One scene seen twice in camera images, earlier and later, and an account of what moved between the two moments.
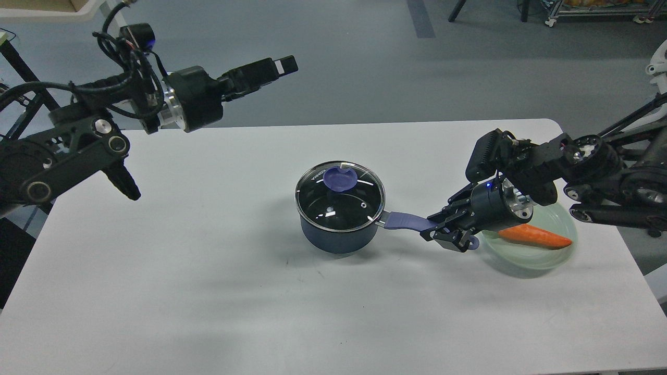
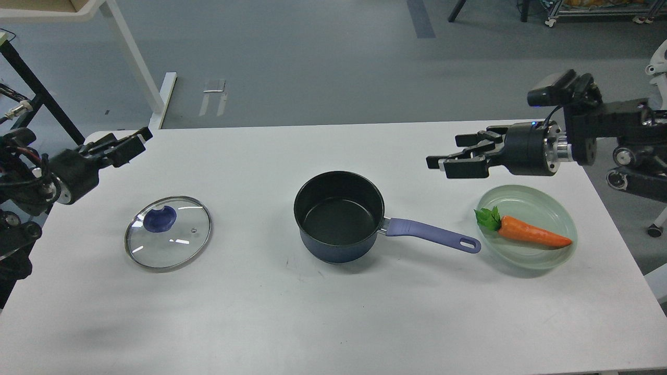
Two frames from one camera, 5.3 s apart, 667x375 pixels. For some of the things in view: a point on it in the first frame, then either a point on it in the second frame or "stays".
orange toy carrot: x=535 y=236 stays
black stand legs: x=525 y=4 stays
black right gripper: x=491 y=205 → x=530 y=148
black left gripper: x=199 y=96 → x=76 y=173
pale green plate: x=520 y=255 stays
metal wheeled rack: x=643 y=15 stays
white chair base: x=657 y=68 stays
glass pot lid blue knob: x=336 y=178 → x=158 y=221
